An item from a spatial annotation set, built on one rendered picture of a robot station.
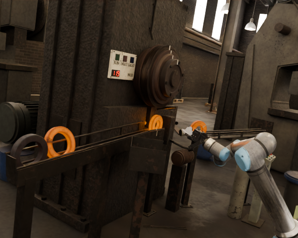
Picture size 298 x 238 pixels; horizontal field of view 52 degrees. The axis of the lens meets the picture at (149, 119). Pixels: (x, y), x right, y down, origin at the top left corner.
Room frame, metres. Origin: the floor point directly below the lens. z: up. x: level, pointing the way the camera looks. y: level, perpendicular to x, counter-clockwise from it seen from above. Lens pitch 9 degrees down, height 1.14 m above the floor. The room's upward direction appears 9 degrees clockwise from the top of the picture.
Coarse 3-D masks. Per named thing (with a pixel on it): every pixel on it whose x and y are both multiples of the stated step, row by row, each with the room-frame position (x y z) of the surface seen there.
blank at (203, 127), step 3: (198, 120) 2.63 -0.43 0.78; (192, 123) 2.62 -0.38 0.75; (195, 123) 2.60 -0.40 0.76; (198, 123) 2.61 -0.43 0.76; (201, 123) 2.62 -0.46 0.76; (204, 123) 2.64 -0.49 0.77; (192, 126) 2.59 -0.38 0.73; (195, 126) 2.60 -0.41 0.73; (201, 126) 2.63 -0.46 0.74; (204, 126) 2.64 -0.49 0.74; (201, 129) 2.65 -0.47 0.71; (204, 129) 2.64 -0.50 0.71; (204, 132) 2.64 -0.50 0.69
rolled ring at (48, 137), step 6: (60, 126) 1.60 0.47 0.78; (48, 132) 1.54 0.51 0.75; (54, 132) 1.56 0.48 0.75; (60, 132) 1.59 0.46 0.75; (66, 132) 1.62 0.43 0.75; (48, 138) 1.52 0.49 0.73; (66, 138) 1.64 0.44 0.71; (72, 138) 1.64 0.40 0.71; (48, 144) 1.51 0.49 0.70; (72, 144) 1.63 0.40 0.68; (48, 150) 1.50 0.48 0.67; (66, 150) 1.62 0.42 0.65; (72, 150) 1.62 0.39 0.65; (48, 156) 1.52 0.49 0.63; (54, 156) 1.52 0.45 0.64
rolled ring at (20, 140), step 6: (24, 138) 1.35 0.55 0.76; (30, 138) 1.38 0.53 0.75; (36, 138) 1.41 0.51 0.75; (42, 138) 1.43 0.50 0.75; (18, 144) 1.33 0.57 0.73; (24, 144) 1.35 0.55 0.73; (42, 144) 1.44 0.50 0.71; (12, 150) 1.33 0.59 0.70; (18, 150) 1.33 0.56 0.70; (42, 150) 1.44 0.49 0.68; (12, 156) 1.32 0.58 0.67; (18, 156) 1.33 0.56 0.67; (42, 156) 1.44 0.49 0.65; (18, 162) 1.33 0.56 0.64
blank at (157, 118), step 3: (153, 117) 2.31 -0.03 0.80; (156, 117) 2.31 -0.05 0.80; (159, 117) 2.36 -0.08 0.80; (150, 120) 2.30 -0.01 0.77; (153, 120) 2.29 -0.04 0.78; (156, 120) 2.32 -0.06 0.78; (159, 120) 2.36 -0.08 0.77; (162, 120) 2.40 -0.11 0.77; (150, 123) 2.29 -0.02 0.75; (153, 123) 2.29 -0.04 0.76; (159, 123) 2.37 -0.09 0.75; (162, 123) 2.41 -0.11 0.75; (150, 126) 2.29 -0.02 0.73; (153, 126) 2.30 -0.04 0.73; (156, 126) 2.38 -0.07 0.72; (159, 126) 2.37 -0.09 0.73; (150, 129) 2.29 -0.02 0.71
